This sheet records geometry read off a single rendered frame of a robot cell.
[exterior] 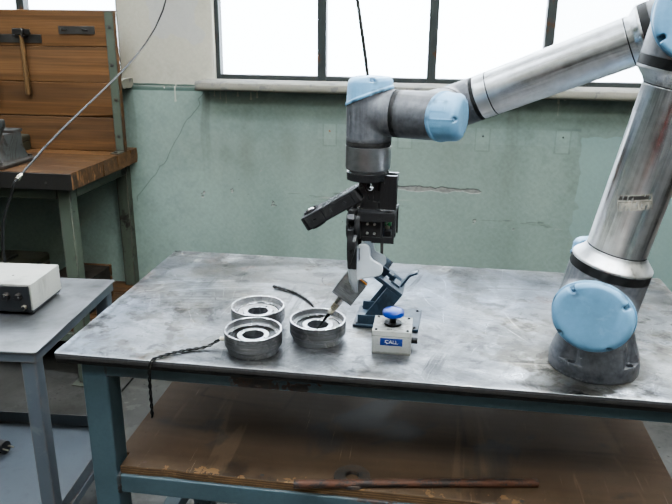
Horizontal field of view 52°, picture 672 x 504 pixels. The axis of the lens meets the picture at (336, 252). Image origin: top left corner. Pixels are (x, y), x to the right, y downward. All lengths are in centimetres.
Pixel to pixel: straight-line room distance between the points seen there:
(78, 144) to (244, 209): 73
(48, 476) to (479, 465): 99
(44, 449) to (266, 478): 61
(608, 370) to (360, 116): 58
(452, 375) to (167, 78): 210
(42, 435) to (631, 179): 135
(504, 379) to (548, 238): 176
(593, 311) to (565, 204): 186
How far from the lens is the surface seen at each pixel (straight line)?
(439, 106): 106
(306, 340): 125
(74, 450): 215
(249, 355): 122
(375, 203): 115
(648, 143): 101
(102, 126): 299
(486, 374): 121
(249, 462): 141
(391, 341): 124
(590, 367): 123
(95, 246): 328
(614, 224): 103
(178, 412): 158
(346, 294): 121
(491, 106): 117
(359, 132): 111
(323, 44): 285
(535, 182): 285
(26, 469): 211
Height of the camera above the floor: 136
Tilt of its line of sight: 18 degrees down
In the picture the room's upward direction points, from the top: 1 degrees clockwise
